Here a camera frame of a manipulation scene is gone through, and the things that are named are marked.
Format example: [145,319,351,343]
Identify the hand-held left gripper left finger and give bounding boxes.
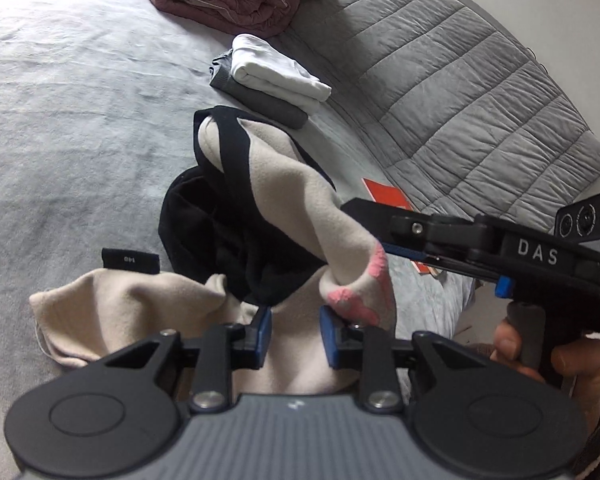
[97,306,274,413]

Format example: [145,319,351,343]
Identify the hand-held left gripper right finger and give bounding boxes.
[319,306,486,411]

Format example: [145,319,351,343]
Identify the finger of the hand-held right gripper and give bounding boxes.
[381,242,505,282]
[340,198,505,262]

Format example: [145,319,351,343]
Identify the beige and black raglan shirt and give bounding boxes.
[29,105,398,395]

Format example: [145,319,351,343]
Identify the person's right hand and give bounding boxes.
[490,319,600,403]

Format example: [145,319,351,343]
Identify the red booklet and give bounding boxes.
[362,177,449,279]

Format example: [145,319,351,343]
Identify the grey quilted mattress pad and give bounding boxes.
[270,0,600,233]

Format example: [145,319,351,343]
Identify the folded grey garment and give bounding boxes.
[209,50,310,130]

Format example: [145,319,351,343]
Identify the folded white garment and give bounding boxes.
[230,34,333,103]

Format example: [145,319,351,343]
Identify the grey bed sheet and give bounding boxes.
[0,0,477,466]

